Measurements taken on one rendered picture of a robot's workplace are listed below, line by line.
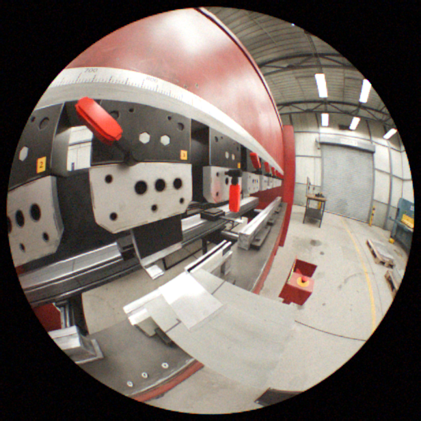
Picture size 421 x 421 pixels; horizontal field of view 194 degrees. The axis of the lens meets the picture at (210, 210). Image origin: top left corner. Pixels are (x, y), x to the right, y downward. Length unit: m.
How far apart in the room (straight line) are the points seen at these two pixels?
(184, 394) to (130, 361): 0.92
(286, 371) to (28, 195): 1.47
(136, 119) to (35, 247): 0.19
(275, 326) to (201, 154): 0.37
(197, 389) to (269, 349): 1.05
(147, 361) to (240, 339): 0.24
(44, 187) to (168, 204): 0.17
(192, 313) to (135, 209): 0.20
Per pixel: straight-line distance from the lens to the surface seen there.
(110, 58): 0.25
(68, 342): 0.40
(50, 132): 0.18
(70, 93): 0.20
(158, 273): 0.33
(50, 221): 0.16
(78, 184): 0.71
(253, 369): 0.24
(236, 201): 0.27
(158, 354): 0.38
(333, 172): 7.47
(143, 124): 0.18
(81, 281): 0.55
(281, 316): 0.28
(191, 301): 0.27
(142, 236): 0.21
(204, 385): 1.24
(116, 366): 0.42
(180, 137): 0.20
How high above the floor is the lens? 1.23
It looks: 15 degrees down
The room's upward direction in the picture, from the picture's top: straight up
